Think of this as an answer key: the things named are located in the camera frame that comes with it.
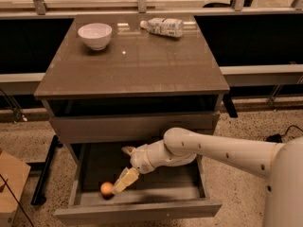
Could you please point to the white ceramic bowl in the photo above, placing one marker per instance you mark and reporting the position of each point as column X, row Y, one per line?
column 96, row 36

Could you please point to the black right table leg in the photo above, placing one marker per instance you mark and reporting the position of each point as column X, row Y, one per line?
column 276, row 138

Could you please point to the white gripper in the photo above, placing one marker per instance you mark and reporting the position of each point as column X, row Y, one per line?
column 139, row 158

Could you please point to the cardboard box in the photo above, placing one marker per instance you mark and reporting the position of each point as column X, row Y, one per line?
column 14, row 173

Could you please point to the black left table leg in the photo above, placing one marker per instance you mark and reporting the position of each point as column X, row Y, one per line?
column 39, row 197

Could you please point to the orange fruit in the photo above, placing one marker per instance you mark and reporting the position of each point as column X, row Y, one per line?
column 106, row 189

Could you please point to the closed top drawer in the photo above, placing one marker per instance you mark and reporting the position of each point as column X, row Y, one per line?
column 129, row 127

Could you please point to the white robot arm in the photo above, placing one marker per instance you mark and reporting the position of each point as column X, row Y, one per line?
column 280, row 163

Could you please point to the black table leg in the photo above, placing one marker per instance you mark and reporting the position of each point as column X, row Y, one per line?
column 39, row 197
column 276, row 138

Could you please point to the grey drawer cabinet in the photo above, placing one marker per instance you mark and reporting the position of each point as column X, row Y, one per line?
column 136, row 73

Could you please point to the open middle drawer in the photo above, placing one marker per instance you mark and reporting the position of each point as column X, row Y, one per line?
column 166, row 193

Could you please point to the clear plastic water bottle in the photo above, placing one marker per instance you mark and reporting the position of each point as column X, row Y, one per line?
column 164, row 26

